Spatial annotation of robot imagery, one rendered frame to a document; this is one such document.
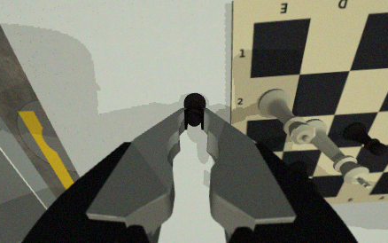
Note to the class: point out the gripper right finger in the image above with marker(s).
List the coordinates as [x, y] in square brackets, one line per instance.
[250, 186]

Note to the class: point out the white king chess piece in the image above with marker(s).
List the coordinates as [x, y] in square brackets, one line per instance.
[352, 172]

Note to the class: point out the black pawn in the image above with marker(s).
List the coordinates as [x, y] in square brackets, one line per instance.
[194, 102]
[301, 168]
[357, 131]

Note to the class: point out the black and cream chessboard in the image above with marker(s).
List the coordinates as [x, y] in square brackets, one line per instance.
[331, 57]

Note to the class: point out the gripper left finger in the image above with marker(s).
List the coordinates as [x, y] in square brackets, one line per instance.
[134, 184]

